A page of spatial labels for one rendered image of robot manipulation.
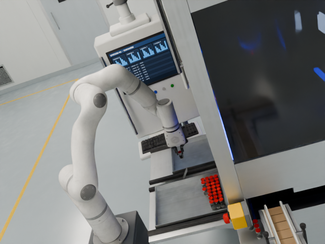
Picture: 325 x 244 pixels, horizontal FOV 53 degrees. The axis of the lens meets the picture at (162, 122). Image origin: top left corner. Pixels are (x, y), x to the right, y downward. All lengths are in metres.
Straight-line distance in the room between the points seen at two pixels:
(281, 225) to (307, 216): 0.19
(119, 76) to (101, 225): 0.69
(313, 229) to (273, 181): 0.37
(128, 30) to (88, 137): 0.89
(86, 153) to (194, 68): 0.62
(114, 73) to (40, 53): 6.00
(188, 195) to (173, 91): 0.82
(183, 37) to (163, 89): 1.22
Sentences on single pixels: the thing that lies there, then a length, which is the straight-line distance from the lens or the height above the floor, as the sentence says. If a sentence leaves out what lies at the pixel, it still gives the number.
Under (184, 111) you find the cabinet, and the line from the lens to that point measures 2.30.
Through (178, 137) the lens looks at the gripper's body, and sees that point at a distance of 1.71.
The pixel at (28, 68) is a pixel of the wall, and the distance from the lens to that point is 7.58.
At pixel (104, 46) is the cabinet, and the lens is 2.08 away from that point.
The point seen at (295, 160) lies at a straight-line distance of 1.32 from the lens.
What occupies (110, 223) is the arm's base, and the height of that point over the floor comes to 0.97.
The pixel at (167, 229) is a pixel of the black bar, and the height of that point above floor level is 0.90.
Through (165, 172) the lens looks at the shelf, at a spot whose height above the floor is 0.88.
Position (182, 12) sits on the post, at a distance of 0.98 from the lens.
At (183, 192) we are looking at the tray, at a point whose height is 0.88.
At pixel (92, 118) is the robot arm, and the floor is 1.48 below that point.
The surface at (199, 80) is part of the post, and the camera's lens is 1.05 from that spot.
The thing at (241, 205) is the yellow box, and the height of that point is 1.03.
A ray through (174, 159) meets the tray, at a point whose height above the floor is 0.88.
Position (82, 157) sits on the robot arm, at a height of 1.35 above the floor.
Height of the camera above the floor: 2.05
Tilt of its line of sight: 31 degrees down
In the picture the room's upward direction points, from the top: 22 degrees counter-clockwise
